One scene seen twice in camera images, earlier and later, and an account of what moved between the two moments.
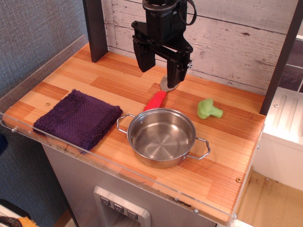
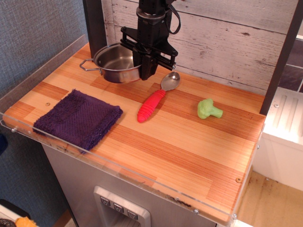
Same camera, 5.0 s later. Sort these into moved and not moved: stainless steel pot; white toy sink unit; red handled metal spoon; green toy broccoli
Moved: stainless steel pot
Not moved: white toy sink unit; red handled metal spoon; green toy broccoli
